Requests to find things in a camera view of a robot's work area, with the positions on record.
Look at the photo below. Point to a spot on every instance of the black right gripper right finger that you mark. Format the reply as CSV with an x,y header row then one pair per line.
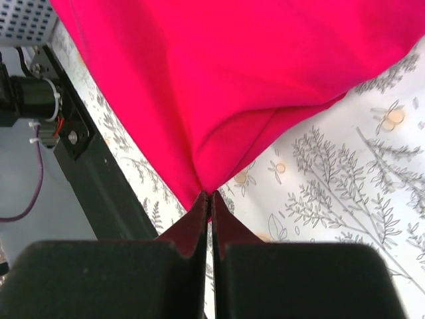
x,y
256,279

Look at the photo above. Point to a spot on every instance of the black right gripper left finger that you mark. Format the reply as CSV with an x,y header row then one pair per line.
x,y
162,278

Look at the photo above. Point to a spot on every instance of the crimson red t shirt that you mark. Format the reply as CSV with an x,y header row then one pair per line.
x,y
204,87

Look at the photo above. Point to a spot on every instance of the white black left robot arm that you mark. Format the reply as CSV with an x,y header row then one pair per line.
x,y
28,96

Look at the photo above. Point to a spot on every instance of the white plastic laundry basket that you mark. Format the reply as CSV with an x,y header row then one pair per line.
x,y
26,23

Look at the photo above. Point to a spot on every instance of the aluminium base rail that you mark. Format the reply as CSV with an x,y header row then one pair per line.
x,y
59,180

